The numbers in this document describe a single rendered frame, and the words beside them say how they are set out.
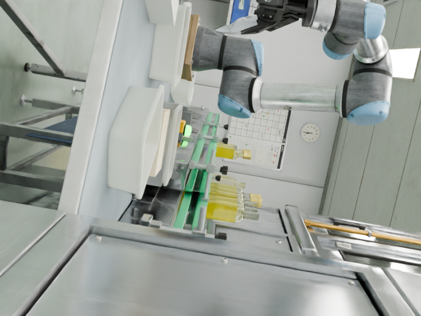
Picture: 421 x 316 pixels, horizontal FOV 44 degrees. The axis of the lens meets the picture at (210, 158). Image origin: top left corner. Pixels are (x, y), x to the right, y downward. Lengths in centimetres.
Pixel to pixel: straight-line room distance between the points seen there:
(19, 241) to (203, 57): 114
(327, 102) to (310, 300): 99
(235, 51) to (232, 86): 12
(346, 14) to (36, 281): 82
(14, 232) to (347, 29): 78
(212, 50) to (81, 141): 89
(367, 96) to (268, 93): 30
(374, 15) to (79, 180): 69
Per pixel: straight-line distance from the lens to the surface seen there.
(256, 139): 766
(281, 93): 164
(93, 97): 92
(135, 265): 69
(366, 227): 256
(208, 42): 172
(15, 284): 60
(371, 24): 116
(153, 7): 122
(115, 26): 96
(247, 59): 171
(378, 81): 159
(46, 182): 187
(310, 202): 796
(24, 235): 72
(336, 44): 124
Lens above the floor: 96
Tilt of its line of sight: level
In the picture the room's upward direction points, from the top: 100 degrees clockwise
